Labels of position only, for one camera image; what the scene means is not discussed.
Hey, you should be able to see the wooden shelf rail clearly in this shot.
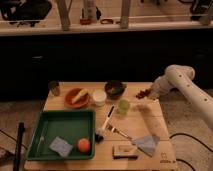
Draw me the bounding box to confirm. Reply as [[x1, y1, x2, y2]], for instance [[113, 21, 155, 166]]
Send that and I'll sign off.
[[0, 0, 213, 37]]

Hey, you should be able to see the dark green bowl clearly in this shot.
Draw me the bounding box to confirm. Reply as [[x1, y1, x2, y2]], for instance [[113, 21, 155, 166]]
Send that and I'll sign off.
[[104, 80, 127, 100]]

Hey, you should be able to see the orange bowl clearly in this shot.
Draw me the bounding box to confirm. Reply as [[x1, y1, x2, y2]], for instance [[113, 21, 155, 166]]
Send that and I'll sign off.
[[64, 88, 90, 109]]

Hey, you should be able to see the yellow banana piece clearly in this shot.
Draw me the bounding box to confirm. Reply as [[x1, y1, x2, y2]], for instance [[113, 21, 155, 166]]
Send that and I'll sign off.
[[71, 89, 88, 104]]

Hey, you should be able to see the light green cup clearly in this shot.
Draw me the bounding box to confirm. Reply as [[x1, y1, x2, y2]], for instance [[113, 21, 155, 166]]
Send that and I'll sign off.
[[118, 99, 130, 115]]

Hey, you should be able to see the black office chair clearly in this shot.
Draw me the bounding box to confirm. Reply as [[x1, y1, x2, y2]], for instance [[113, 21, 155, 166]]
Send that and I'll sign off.
[[0, 0, 52, 27]]

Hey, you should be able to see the green plastic tray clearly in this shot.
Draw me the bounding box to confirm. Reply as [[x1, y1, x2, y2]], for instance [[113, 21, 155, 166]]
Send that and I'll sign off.
[[27, 110, 95, 161]]

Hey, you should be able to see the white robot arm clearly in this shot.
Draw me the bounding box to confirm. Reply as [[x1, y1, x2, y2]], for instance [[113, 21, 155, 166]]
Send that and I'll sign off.
[[148, 65, 213, 131]]

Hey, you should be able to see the black cable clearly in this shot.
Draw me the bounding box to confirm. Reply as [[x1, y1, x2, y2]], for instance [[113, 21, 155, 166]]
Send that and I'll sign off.
[[169, 132, 213, 171]]

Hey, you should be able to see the orange fruit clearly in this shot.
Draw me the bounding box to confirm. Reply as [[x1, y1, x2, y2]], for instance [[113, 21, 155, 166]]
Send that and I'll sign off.
[[77, 138, 91, 153]]

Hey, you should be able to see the white paper cup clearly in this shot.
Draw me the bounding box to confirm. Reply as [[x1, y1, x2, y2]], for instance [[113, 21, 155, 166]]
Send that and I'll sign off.
[[92, 89, 107, 106]]

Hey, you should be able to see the silver fork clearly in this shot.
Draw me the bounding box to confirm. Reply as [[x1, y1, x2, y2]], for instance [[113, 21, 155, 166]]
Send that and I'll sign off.
[[106, 124, 133, 141]]

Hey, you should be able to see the dark grape bunch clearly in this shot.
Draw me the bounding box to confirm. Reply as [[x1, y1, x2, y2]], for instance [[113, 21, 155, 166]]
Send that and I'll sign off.
[[136, 89, 151, 99]]

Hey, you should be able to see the blue sponge in tray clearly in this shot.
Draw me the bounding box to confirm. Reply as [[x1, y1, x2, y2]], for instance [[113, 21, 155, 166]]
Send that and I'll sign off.
[[49, 137, 73, 157]]

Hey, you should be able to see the blue cloth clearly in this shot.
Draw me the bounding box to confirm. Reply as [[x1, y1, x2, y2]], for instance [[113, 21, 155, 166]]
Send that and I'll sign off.
[[132, 135, 160, 157]]

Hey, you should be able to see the black pole stand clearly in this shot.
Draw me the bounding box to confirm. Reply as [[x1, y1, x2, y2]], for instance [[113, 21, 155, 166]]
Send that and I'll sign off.
[[13, 122, 25, 171]]

